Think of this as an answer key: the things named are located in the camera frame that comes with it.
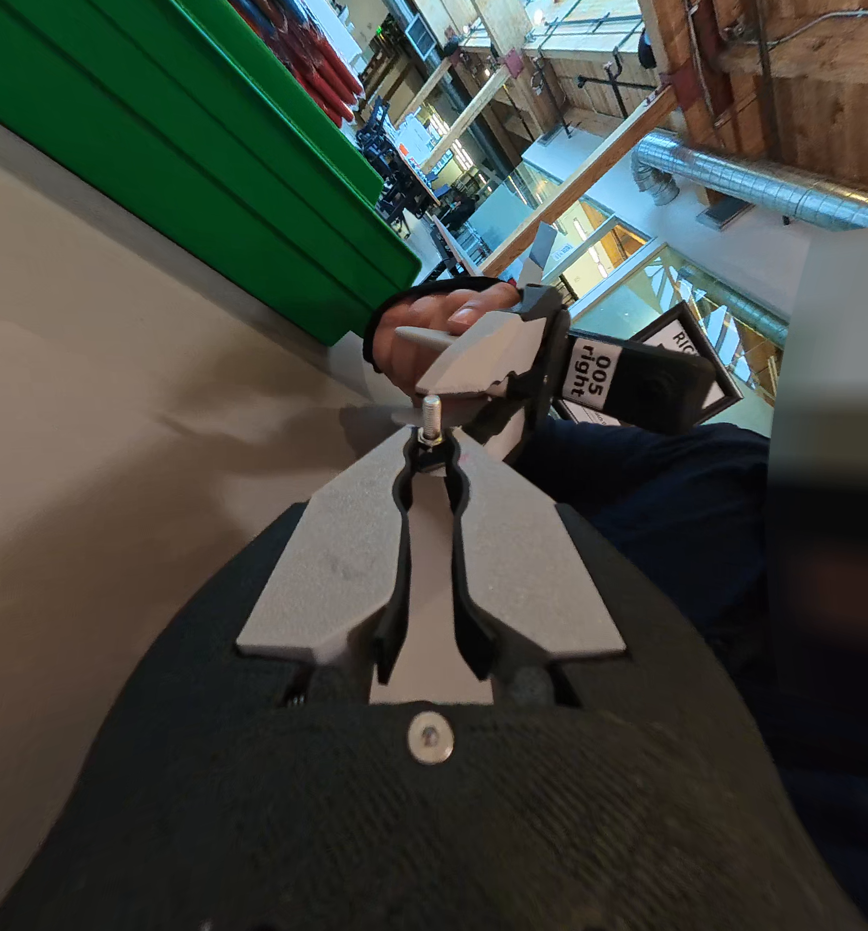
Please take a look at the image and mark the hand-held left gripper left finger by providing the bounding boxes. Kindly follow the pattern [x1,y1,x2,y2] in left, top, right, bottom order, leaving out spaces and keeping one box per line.
[236,428,416,685]

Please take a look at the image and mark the silver ventilation duct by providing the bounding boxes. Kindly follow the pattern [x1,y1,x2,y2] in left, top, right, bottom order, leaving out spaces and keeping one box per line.
[677,265,791,346]
[632,131,868,232]

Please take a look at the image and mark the person's right hand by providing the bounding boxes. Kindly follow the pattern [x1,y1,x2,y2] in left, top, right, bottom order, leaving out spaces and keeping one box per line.
[370,281,524,397]

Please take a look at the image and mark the green plastic bin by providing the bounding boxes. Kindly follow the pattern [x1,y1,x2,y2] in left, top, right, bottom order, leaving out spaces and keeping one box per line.
[0,0,422,349]

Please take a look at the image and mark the red padded rolls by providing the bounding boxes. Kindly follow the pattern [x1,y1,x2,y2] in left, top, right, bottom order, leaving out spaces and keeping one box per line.
[229,0,366,126]

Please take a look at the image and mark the person's right forearm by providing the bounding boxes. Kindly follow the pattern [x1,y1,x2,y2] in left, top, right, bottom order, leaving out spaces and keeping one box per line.
[513,417,773,699]

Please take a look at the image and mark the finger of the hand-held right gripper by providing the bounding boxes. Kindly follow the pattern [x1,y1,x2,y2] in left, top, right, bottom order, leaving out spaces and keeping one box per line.
[414,309,552,400]
[392,374,548,465]

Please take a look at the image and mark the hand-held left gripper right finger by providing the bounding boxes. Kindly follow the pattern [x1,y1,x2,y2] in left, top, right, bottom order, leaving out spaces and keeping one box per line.
[440,433,628,682]

